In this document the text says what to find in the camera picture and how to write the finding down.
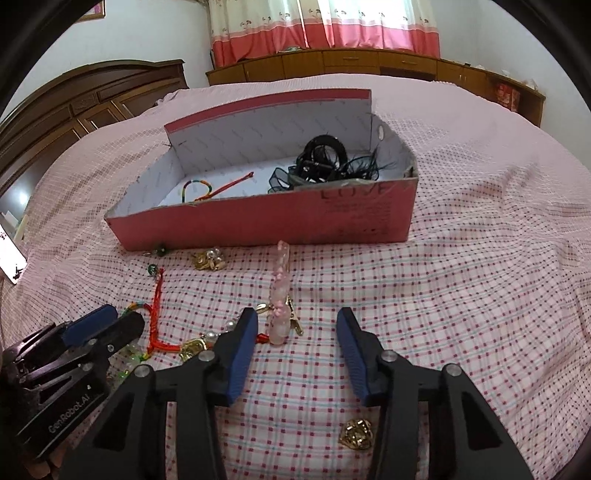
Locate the red cardboard box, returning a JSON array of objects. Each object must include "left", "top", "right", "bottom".
[{"left": 104, "top": 89, "right": 419, "bottom": 252}]

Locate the framed wall photo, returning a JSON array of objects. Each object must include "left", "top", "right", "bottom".
[{"left": 76, "top": 0, "right": 107, "bottom": 19}]

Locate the pink checked bedsheet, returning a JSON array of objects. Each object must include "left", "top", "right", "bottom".
[{"left": 0, "top": 74, "right": 591, "bottom": 480}]

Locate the green bead bracelet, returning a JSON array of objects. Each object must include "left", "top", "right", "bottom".
[{"left": 108, "top": 339, "right": 153, "bottom": 385}]

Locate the green bead earring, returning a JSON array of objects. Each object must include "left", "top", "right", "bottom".
[{"left": 147, "top": 241, "right": 171, "bottom": 278}]

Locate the gold hair clip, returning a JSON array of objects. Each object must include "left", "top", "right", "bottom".
[{"left": 285, "top": 295, "right": 306, "bottom": 336}]

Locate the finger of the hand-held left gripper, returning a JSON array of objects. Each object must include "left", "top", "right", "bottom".
[
  {"left": 89, "top": 313, "right": 146, "bottom": 356},
  {"left": 62, "top": 305, "right": 118, "bottom": 349}
]

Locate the red cord bracelet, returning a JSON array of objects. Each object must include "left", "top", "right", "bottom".
[{"left": 139, "top": 268, "right": 188, "bottom": 357}]

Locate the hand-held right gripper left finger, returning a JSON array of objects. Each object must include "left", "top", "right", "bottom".
[{"left": 59, "top": 307, "right": 259, "bottom": 480}]

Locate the white and red curtain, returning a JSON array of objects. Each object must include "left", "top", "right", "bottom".
[{"left": 206, "top": 0, "right": 441, "bottom": 68}]

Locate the dark wooden headboard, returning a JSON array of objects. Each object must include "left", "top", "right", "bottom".
[{"left": 0, "top": 59, "right": 190, "bottom": 199}]

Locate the rainbow cord bracelet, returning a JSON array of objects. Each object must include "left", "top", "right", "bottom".
[{"left": 181, "top": 172, "right": 256, "bottom": 203}]

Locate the gold pearl brooch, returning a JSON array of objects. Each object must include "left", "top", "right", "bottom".
[
  {"left": 191, "top": 248, "right": 226, "bottom": 271},
  {"left": 179, "top": 330, "right": 219, "bottom": 364}
]

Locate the white bedside item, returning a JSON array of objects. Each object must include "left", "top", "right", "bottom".
[{"left": 0, "top": 226, "right": 29, "bottom": 284}]

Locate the person's left hand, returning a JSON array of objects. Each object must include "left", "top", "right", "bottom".
[{"left": 27, "top": 449, "right": 64, "bottom": 479}]

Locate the pink translucent hair clip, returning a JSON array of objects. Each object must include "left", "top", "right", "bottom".
[{"left": 272, "top": 240, "right": 294, "bottom": 347}]

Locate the red gift box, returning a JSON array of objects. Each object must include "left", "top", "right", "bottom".
[{"left": 494, "top": 83, "right": 522, "bottom": 112}]

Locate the black feather hair accessory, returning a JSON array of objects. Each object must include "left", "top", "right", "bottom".
[{"left": 267, "top": 154, "right": 386, "bottom": 195}]

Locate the long wooden cabinet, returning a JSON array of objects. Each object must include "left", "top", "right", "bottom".
[{"left": 205, "top": 48, "right": 547, "bottom": 127}]

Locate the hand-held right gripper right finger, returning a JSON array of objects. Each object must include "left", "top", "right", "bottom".
[{"left": 335, "top": 306, "right": 532, "bottom": 480}]

